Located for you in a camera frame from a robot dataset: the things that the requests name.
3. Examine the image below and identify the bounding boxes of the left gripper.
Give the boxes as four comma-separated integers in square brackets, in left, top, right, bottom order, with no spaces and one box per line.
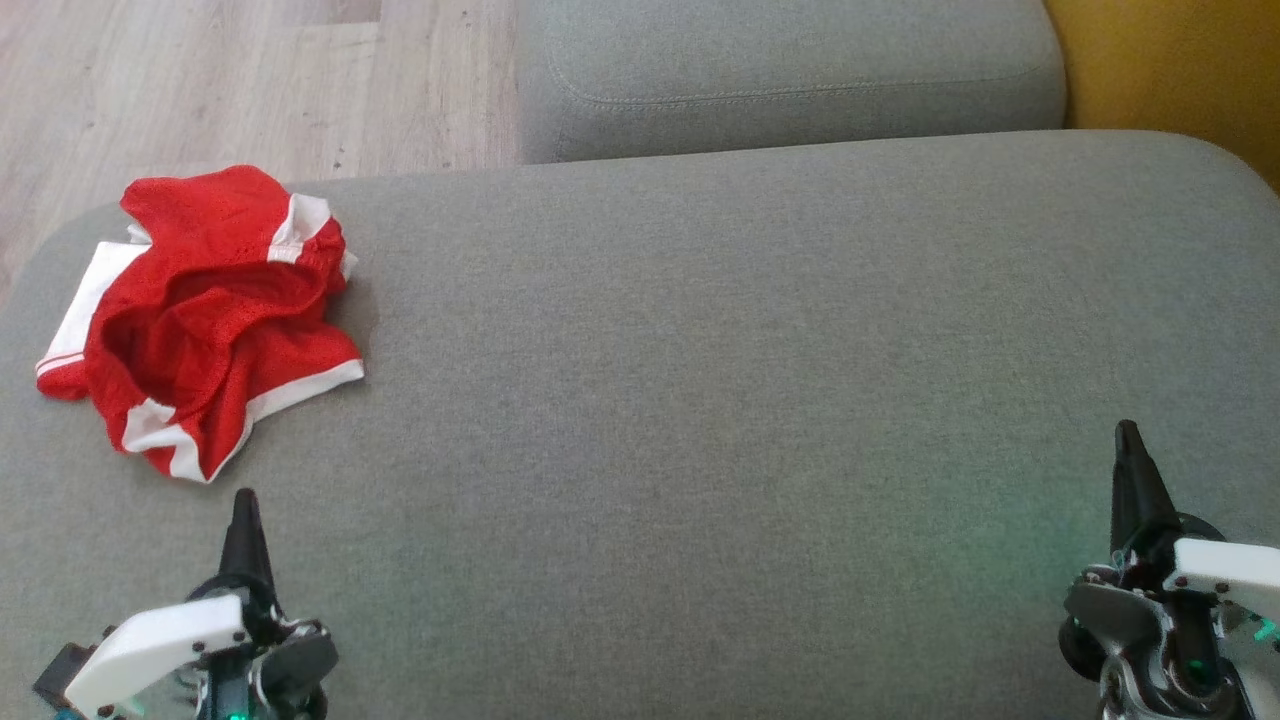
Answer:
[63,575,339,720]

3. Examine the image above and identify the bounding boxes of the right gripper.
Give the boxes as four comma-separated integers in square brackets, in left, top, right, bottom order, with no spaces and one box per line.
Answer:
[1058,420,1280,720]

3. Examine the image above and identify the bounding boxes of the red Bulls 23 shorts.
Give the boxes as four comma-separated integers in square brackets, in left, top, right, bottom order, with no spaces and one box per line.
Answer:
[85,190,364,484]

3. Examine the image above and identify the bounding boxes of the wide yellow sofa back cushion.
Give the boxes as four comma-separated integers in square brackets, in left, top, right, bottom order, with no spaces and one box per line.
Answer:
[1043,0,1280,194]

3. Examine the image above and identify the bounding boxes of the medium grey sofa seat cushion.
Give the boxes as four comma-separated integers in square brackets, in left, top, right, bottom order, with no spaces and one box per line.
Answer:
[515,0,1068,165]

